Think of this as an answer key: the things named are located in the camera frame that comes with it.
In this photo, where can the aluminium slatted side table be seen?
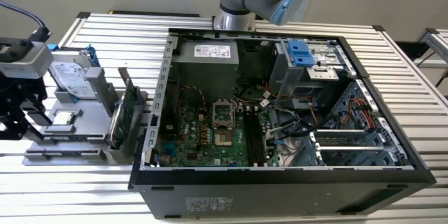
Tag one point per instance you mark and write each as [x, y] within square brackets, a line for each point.
[435, 37]

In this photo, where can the CPU socket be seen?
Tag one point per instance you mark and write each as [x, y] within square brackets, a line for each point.
[223, 138]

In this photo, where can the metal disk bay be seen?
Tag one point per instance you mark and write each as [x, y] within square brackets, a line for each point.
[349, 147]

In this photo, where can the silver CPU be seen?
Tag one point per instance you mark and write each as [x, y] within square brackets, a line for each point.
[63, 119]

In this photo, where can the blue RAM stick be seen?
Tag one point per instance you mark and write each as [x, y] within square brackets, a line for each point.
[67, 154]

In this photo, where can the blue plastic drive carrier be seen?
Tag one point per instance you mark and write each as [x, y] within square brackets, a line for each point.
[299, 53]

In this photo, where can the grey parts rack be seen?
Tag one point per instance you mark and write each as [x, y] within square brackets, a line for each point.
[87, 127]

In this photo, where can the black RAM slot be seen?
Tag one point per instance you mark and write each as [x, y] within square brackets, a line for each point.
[251, 137]
[247, 137]
[260, 137]
[255, 137]

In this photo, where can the grey power supply unit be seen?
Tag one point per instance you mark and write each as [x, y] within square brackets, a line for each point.
[207, 77]

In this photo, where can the green motherboard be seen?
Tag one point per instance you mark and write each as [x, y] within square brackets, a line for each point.
[224, 155]

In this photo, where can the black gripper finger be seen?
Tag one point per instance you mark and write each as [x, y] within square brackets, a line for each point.
[11, 129]
[39, 112]

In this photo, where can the green graphics card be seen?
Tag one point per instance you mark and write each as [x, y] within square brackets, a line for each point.
[124, 119]

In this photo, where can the black PC case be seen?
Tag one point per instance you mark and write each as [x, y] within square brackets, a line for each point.
[280, 200]

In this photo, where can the hard disk in blue carrier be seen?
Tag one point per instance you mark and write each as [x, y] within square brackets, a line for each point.
[69, 77]

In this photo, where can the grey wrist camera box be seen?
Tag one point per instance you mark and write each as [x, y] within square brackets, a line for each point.
[24, 61]

